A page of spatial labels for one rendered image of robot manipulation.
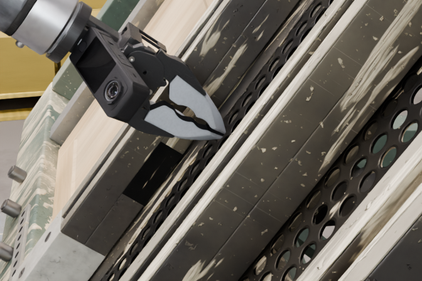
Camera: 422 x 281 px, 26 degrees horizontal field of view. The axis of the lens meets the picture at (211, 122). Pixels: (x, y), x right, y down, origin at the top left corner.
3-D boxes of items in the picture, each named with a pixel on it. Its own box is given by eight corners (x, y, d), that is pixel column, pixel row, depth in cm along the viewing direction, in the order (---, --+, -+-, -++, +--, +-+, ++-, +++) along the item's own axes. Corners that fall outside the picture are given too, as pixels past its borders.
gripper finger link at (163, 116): (218, 118, 107) (153, 78, 104) (225, 138, 102) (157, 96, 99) (202, 139, 108) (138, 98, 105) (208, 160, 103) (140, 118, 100)
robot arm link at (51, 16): (47, -15, 92) (4, 50, 94) (85, 10, 93) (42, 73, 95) (49, -31, 99) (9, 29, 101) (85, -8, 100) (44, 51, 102)
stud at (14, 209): (15, 214, 157) (0, 206, 156) (22, 203, 156) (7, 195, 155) (14, 221, 155) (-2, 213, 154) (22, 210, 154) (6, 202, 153)
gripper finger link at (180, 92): (233, 98, 107) (169, 56, 104) (242, 117, 101) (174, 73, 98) (218, 118, 107) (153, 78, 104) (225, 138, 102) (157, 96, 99)
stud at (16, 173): (21, 180, 169) (7, 172, 168) (28, 170, 168) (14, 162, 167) (20, 186, 167) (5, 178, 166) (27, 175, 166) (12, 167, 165)
